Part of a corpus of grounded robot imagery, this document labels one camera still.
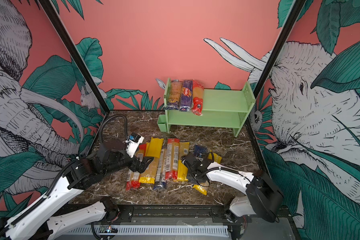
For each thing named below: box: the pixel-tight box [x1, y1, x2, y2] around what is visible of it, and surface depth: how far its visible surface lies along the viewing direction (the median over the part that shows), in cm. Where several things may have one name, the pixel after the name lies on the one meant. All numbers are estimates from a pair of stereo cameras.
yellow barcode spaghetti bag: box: [173, 142, 190, 182], surface depth 89 cm
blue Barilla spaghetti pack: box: [179, 80, 193, 112], surface depth 88 cm
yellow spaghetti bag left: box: [139, 137, 165, 185], surface depth 84 cm
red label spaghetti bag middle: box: [165, 138, 180, 181], surface depth 90 cm
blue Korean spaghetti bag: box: [194, 144, 208, 158], surface depth 97 cm
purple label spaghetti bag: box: [153, 148, 167, 190], surface depth 86 cm
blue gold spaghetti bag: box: [166, 79, 183, 110], surface depth 89 cm
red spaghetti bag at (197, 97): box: [191, 79, 204, 116], surface depth 88 cm
